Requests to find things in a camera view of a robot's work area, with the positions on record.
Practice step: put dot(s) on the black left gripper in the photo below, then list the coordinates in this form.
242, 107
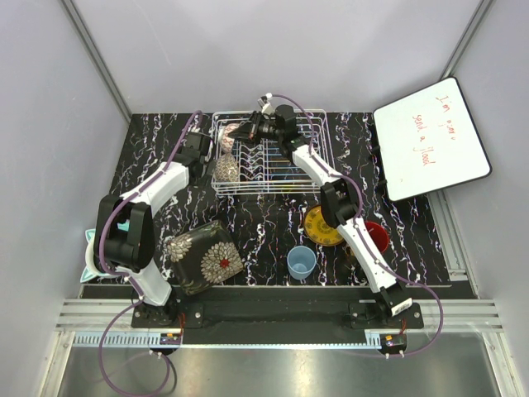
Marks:
204, 181

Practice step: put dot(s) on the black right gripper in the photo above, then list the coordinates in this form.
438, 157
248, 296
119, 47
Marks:
245, 131

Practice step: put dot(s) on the blue red patterned bowl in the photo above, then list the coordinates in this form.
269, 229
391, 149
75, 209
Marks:
225, 140

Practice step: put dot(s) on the beige red patterned bowl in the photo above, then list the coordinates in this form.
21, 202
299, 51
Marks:
227, 169

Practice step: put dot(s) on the black floral square plate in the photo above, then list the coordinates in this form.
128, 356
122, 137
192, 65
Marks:
203, 257

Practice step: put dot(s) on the yellow patterned plate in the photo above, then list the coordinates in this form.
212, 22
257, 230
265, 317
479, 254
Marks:
317, 230

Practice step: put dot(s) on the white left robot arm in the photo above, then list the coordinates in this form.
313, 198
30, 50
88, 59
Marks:
124, 241

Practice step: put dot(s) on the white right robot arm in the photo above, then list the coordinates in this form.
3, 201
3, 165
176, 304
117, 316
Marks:
341, 199

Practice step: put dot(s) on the light blue plastic cup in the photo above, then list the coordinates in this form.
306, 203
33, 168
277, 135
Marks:
301, 262

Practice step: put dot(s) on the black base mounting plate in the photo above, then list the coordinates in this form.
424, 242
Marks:
267, 316

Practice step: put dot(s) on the teal cat ear headphones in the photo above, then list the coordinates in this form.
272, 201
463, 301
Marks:
90, 271

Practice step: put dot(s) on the red black lacquer bowl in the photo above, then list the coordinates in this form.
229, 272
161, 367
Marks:
378, 234

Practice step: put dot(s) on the white whiteboard with red writing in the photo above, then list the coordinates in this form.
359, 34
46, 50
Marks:
428, 141

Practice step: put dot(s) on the white wire dish rack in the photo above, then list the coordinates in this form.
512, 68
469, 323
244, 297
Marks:
262, 169

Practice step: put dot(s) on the aluminium rail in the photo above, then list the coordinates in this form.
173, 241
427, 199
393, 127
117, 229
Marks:
460, 315

